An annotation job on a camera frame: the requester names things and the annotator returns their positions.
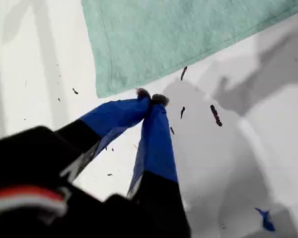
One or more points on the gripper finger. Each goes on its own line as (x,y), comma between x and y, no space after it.
(156,148)
(114,116)

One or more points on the pale green T-shirt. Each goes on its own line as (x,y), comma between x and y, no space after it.
(164,37)

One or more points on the black debris scrap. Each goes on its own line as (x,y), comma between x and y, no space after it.
(183,73)
(216,115)
(182,112)
(75,91)

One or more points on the small blue tape scrap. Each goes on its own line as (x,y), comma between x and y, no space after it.
(265,219)

